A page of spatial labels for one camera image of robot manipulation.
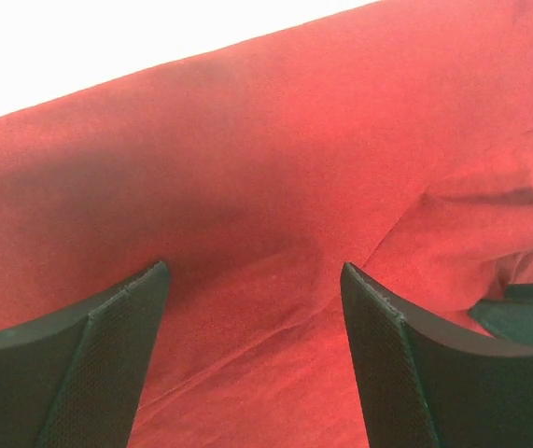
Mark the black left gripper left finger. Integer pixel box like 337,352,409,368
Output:
0,261,170,448

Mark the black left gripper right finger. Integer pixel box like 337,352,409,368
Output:
341,263,533,447

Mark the red t shirt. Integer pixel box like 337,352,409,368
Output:
0,1,533,447

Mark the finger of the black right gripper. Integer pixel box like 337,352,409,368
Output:
468,284,533,346

